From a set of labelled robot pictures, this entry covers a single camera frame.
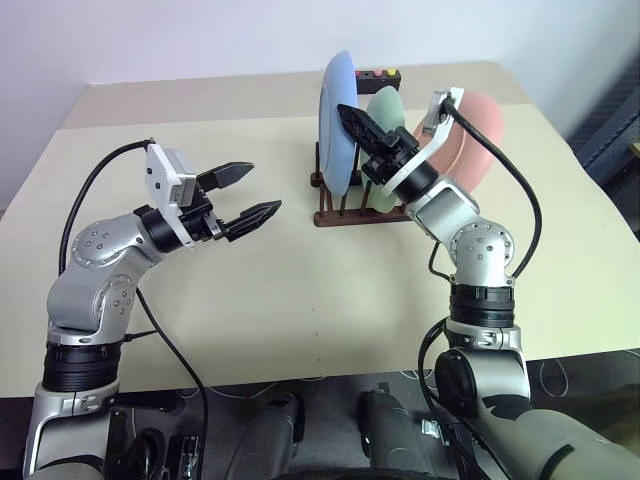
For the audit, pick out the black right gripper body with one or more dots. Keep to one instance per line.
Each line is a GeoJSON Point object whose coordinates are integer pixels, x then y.
{"type": "Point", "coordinates": [392, 155]}

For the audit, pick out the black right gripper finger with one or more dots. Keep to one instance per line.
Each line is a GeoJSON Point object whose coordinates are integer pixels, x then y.
{"type": "Point", "coordinates": [361, 139]}
{"type": "Point", "coordinates": [364, 119]}

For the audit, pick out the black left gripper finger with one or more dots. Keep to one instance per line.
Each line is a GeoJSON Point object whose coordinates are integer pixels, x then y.
{"type": "Point", "coordinates": [227, 175]}
{"type": "Point", "coordinates": [252, 217]}

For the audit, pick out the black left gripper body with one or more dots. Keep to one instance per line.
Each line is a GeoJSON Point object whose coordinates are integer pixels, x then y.
{"type": "Point", "coordinates": [202, 217]}

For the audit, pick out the green plate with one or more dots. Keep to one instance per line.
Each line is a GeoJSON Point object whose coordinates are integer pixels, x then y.
{"type": "Point", "coordinates": [387, 107]}

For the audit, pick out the blue plate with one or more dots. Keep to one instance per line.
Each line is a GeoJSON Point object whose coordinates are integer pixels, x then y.
{"type": "Point", "coordinates": [337, 90]}

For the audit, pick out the pink plate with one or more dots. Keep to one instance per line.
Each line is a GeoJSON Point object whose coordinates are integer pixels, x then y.
{"type": "Point", "coordinates": [480, 135]}

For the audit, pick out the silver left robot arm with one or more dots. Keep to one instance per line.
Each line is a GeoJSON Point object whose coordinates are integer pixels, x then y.
{"type": "Point", "coordinates": [90, 295]}

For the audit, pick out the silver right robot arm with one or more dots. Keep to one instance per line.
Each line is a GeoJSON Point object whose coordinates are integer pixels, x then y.
{"type": "Point", "coordinates": [480, 250]}

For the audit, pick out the brown wooden dish rack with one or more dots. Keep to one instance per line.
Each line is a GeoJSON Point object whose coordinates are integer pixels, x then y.
{"type": "Point", "coordinates": [350, 218]}

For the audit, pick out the black box with coloured buttons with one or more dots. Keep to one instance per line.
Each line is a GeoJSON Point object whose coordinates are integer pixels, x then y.
{"type": "Point", "coordinates": [372, 82]}

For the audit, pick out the dark grey rounded shape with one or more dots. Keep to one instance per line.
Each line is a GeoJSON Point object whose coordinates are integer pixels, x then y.
{"type": "Point", "coordinates": [272, 435]}
{"type": "Point", "coordinates": [392, 435]}

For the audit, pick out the dark grey textured object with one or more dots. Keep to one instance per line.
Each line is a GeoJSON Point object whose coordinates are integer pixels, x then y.
{"type": "Point", "coordinates": [610, 120]}

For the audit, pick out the black tools under table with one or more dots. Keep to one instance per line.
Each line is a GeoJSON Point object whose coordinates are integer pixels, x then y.
{"type": "Point", "coordinates": [155, 445]}

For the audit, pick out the small metal clip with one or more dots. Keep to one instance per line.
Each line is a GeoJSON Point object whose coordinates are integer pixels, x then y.
{"type": "Point", "coordinates": [431, 429]}

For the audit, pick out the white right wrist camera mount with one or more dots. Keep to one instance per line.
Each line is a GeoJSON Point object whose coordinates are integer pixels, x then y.
{"type": "Point", "coordinates": [440, 134]}

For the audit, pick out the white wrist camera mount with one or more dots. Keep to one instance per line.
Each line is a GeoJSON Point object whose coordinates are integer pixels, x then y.
{"type": "Point", "coordinates": [161, 175]}
{"type": "Point", "coordinates": [440, 134]}

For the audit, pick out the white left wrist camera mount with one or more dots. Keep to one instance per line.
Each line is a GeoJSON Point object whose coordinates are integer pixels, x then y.
{"type": "Point", "coordinates": [161, 175]}

